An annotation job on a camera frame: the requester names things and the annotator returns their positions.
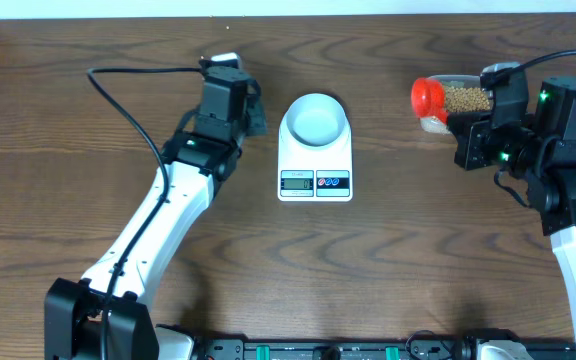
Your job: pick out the red measuring scoop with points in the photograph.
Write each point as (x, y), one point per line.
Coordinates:
(428, 99)

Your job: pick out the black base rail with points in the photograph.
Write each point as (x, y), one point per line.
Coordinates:
(475, 344)

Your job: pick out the grey bowl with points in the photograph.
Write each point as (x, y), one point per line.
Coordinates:
(316, 120)

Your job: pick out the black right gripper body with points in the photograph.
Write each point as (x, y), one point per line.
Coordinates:
(481, 146)

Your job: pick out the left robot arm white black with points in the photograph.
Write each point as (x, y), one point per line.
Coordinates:
(106, 314)

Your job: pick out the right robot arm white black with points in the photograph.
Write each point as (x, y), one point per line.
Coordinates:
(538, 148)

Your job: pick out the white digital kitchen scale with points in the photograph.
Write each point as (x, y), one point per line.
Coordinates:
(314, 174)

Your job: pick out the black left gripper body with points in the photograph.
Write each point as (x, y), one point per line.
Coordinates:
(250, 116)

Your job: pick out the clear plastic container of beans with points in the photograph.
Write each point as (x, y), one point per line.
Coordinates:
(463, 94)

